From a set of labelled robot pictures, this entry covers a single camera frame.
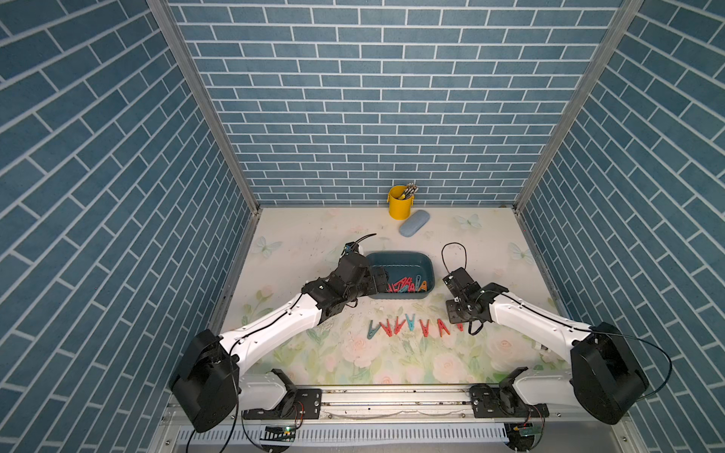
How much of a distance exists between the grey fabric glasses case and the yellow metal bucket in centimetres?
3

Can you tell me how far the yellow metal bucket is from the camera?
113 cm

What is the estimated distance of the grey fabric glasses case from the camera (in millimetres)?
1135
